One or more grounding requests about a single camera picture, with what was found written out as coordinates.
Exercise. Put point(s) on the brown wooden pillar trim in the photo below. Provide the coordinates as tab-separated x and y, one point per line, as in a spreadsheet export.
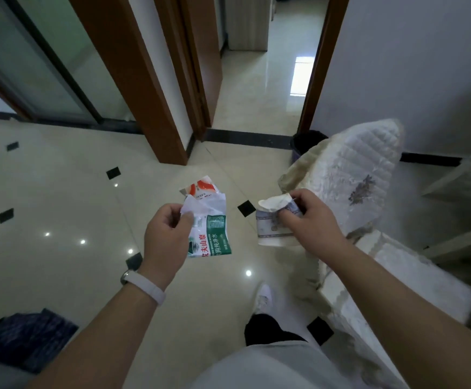
130	76

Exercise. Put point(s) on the black baseboard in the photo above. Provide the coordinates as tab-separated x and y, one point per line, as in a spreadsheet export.
247	138

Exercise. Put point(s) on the green white wrapper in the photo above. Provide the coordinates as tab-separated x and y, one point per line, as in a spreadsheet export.
213	234

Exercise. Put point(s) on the white shirt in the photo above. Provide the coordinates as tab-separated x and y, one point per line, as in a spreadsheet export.
267	368

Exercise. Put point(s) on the person's right forearm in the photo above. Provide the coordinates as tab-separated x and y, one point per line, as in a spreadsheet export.
401	320

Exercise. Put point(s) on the black purple waste bin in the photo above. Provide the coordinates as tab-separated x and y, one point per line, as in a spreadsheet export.
306	141

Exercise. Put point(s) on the person's left hand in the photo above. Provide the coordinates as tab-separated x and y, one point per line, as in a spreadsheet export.
166	247

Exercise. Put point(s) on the dark blue cloth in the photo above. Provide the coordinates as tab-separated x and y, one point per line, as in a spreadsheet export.
25	340

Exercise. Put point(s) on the white right sneaker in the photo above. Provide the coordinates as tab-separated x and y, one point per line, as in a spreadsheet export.
264	299

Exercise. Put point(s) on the person's right hand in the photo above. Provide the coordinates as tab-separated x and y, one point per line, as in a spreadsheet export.
320	234

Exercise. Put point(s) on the brown doorway frame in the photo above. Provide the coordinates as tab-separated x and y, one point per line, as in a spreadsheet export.
201	56

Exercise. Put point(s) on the black trousers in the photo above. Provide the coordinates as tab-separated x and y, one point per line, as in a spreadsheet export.
265	330

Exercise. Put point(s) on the person's left forearm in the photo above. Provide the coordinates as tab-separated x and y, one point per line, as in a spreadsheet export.
101	344

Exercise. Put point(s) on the smartwatch with white band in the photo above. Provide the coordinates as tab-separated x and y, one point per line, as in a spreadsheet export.
146	286

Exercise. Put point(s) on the cream quilted cover chair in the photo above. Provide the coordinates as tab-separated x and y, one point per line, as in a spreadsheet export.
462	182
340	170

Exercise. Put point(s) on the glass sliding door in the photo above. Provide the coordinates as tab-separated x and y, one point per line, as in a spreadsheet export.
29	56

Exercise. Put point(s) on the grey white carton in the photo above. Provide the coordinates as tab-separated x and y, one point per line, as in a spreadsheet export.
269	230

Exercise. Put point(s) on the beige hallway cabinet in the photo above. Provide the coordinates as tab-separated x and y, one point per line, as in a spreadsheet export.
247	22

